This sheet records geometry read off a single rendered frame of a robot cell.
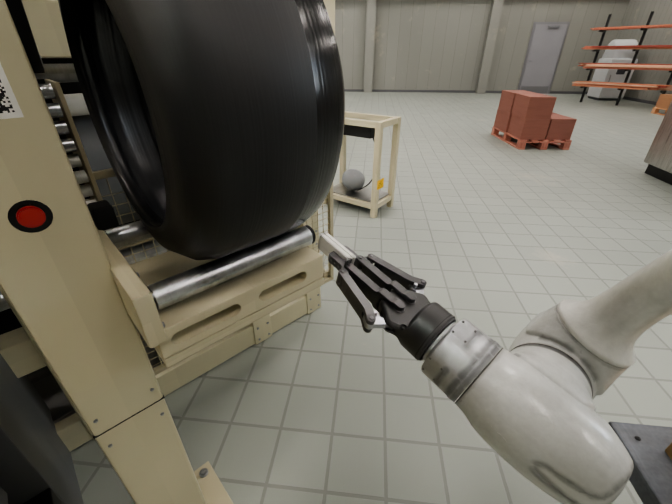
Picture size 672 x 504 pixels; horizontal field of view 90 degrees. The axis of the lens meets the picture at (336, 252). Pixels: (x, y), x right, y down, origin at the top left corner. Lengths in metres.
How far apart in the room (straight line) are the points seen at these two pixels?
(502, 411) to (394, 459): 1.03
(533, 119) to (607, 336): 5.57
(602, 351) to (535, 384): 0.12
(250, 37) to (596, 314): 0.53
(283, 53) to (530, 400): 0.49
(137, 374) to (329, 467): 0.82
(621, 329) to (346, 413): 1.15
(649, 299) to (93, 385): 0.83
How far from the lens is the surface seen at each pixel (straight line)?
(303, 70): 0.51
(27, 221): 0.61
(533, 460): 0.44
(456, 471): 1.46
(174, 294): 0.63
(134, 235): 0.87
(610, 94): 14.17
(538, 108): 6.00
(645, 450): 0.88
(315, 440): 1.45
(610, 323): 0.53
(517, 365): 0.44
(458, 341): 0.43
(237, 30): 0.47
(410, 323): 0.44
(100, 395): 0.80
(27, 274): 0.65
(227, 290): 0.67
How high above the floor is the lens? 1.25
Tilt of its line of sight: 30 degrees down
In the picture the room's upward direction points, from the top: straight up
